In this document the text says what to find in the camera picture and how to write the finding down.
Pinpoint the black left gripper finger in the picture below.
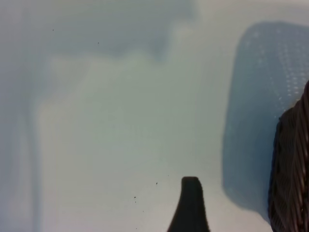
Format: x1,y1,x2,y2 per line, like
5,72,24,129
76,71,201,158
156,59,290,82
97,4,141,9
166,176,211,232

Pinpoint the dark brown wicker basket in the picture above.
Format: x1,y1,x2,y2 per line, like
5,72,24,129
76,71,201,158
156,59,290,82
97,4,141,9
267,79,309,232

